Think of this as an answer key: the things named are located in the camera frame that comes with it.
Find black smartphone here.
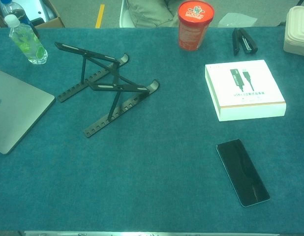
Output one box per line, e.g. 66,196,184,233
215,139,271,207

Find white plastic panel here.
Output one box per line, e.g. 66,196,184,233
18,0,57,22

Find beige stacked food containers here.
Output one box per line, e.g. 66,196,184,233
283,6,304,56

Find brown cardboard carton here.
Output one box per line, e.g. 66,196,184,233
0,0,66,29

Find black folding laptop stand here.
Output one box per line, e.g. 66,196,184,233
55,41,160,138

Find seated person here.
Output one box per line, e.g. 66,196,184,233
126,0,184,28

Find silver closed laptop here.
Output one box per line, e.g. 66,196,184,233
0,68,56,155

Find dark cola bottle blue label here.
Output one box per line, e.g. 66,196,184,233
0,0,41,39

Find clear plastic bag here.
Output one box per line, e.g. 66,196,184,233
217,12,258,28

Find black stapler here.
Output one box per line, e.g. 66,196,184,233
232,28,258,56

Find white USB cable box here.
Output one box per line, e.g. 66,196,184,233
205,59,287,122

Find clear bottle with green label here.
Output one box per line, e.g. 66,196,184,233
4,14,49,65

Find teal felt desk mat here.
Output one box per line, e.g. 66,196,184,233
0,26,304,233

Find orange-red lidded paper cup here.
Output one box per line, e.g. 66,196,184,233
177,0,215,52

